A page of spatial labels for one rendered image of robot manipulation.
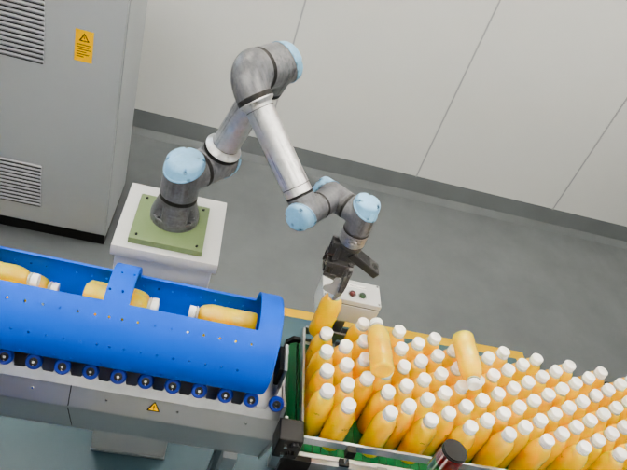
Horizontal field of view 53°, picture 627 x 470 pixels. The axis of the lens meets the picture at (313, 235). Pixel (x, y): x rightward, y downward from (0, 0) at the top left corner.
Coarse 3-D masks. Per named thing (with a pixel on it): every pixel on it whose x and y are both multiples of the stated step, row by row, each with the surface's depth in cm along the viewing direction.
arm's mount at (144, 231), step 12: (144, 204) 199; (144, 216) 195; (204, 216) 203; (132, 228) 189; (144, 228) 191; (156, 228) 192; (204, 228) 199; (132, 240) 187; (144, 240) 187; (156, 240) 189; (168, 240) 190; (180, 240) 192; (192, 240) 193; (180, 252) 190; (192, 252) 190
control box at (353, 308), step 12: (324, 276) 209; (348, 288) 208; (360, 288) 209; (372, 288) 211; (348, 300) 203; (360, 300) 205; (372, 300) 207; (348, 312) 207; (360, 312) 207; (372, 312) 207
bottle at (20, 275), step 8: (0, 264) 169; (8, 264) 170; (16, 264) 172; (0, 272) 168; (8, 272) 168; (16, 272) 169; (24, 272) 170; (32, 272) 172; (8, 280) 168; (16, 280) 169; (24, 280) 170
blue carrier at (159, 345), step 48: (0, 288) 155; (144, 288) 185; (192, 288) 185; (0, 336) 158; (48, 336) 158; (96, 336) 159; (144, 336) 161; (192, 336) 163; (240, 336) 165; (240, 384) 170
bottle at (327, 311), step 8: (328, 296) 191; (320, 304) 193; (328, 304) 190; (336, 304) 190; (320, 312) 193; (328, 312) 191; (336, 312) 192; (312, 320) 199; (320, 320) 194; (328, 320) 194; (312, 328) 198; (320, 328) 196
